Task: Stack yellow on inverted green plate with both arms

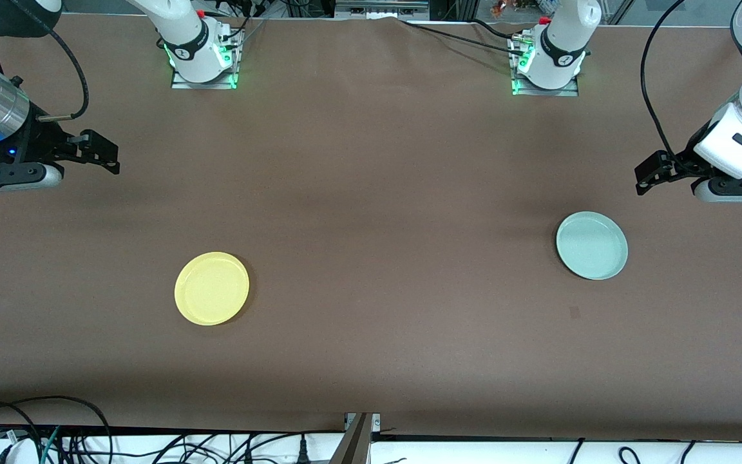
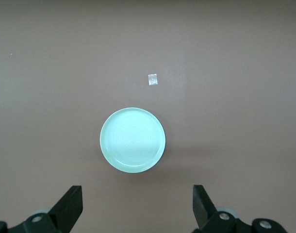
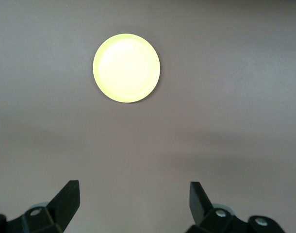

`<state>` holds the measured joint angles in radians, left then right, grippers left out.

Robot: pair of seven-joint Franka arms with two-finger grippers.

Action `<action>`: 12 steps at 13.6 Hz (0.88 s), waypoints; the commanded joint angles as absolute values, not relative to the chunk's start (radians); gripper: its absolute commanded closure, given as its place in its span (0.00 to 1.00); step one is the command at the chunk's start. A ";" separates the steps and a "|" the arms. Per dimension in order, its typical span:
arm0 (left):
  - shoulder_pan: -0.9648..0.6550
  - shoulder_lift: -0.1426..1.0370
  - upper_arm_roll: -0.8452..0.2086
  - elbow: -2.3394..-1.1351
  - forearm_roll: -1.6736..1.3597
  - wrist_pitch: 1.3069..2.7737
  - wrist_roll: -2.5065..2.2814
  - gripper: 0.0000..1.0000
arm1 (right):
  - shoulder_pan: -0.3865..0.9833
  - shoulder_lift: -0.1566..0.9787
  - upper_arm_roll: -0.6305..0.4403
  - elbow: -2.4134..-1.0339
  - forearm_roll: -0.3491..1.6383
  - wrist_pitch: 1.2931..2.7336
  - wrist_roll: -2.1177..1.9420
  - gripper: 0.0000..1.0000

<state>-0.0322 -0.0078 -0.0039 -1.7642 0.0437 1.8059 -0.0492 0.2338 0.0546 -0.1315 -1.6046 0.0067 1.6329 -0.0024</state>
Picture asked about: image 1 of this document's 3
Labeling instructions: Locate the black cable to base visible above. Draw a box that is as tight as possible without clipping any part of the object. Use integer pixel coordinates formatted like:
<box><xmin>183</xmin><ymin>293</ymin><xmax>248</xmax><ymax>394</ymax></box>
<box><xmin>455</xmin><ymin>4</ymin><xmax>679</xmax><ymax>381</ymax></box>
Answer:
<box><xmin>400</xmin><ymin>18</ymin><xmax>529</xmax><ymax>59</ymax></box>

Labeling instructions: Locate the yellow plate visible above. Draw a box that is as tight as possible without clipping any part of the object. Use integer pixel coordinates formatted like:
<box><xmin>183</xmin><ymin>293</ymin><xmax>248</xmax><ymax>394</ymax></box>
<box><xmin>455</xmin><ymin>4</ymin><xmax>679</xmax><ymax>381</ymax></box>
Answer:
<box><xmin>174</xmin><ymin>251</ymin><xmax>251</xmax><ymax>327</ymax></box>

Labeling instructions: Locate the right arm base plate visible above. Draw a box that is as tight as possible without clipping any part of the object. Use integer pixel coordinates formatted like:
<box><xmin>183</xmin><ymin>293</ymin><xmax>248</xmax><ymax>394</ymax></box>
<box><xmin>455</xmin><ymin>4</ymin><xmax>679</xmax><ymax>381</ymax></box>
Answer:
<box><xmin>171</xmin><ymin>26</ymin><xmax>241</xmax><ymax>90</ymax></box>

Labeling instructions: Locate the green cable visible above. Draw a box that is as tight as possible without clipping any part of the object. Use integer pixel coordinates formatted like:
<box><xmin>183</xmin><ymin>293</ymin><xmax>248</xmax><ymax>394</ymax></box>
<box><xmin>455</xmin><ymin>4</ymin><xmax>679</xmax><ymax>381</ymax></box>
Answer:
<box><xmin>37</xmin><ymin>425</ymin><xmax>62</xmax><ymax>464</ymax></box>

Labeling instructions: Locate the pale green plate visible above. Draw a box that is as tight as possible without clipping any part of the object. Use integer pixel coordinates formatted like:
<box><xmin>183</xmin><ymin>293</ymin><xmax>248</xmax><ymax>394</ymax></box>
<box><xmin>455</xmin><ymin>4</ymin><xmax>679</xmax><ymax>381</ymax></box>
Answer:
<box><xmin>555</xmin><ymin>211</ymin><xmax>629</xmax><ymax>281</ymax></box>

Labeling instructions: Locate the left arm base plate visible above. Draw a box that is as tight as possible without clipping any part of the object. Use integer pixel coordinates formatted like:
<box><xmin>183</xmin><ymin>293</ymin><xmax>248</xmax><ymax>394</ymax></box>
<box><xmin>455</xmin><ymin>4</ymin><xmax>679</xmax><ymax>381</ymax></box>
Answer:
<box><xmin>511</xmin><ymin>35</ymin><xmax>580</xmax><ymax>98</ymax></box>

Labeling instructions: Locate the aluminium frame profile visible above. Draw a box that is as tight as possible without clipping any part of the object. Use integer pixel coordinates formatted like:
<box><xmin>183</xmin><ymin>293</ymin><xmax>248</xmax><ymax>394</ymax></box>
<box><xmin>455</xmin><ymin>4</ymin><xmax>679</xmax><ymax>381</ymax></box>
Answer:
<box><xmin>334</xmin><ymin>0</ymin><xmax>431</xmax><ymax>19</ymax></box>

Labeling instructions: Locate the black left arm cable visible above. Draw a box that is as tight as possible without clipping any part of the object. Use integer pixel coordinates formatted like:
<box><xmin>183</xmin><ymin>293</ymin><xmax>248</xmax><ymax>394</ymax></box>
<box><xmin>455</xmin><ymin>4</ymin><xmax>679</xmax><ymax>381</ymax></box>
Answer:
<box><xmin>640</xmin><ymin>0</ymin><xmax>707</xmax><ymax>178</ymax></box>

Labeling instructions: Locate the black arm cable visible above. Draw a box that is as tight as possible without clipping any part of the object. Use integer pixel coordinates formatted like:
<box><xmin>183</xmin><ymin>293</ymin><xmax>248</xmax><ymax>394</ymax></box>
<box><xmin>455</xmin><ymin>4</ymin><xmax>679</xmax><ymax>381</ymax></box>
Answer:
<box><xmin>640</xmin><ymin>0</ymin><xmax>707</xmax><ymax>178</ymax></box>
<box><xmin>7</xmin><ymin>0</ymin><xmax>91</xmax><ymax>123</ymax></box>

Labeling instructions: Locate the metal bracket on table edge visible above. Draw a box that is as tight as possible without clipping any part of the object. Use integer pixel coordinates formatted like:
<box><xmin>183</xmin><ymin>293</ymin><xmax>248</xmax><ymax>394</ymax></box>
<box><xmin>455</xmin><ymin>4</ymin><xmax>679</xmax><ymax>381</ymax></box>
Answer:
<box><xmin>329</xmin><ymin>412</ymin><xmax>382</xmax><ymax>464</ymax></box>

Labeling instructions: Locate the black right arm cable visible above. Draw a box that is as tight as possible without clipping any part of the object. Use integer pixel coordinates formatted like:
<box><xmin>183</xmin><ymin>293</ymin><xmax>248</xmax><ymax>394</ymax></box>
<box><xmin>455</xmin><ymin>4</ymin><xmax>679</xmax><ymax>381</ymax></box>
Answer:
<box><xmin>7</xmin><ymin>0</ymin><xmax>91</xmax><ymax>123</ymax></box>

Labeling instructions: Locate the white lower shelf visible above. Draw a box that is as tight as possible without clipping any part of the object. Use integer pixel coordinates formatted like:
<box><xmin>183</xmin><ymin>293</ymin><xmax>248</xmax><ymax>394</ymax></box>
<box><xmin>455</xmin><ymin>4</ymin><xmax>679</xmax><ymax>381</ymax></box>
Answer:
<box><xmin>0</xmin><ymin>430</ymin><xmax>742</xmax><ymax>464</ymax></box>

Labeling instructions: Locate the long black looped cable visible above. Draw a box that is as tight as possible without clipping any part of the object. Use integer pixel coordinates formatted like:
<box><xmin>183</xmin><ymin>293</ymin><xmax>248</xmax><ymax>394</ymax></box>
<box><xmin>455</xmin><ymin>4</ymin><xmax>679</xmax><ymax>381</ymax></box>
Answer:
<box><xmin>0</xmin><ymin>395</ymin><xmax>115</xmax><ymax>464</ymax></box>

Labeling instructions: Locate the brown table cover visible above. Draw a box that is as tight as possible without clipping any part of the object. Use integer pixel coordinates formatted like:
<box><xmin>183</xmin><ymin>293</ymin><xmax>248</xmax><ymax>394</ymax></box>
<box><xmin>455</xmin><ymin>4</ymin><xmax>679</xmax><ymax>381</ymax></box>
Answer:
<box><xmin>0</xmin><ymin>13</ymin><xmax>742</xmax><ymax>434</ymax></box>

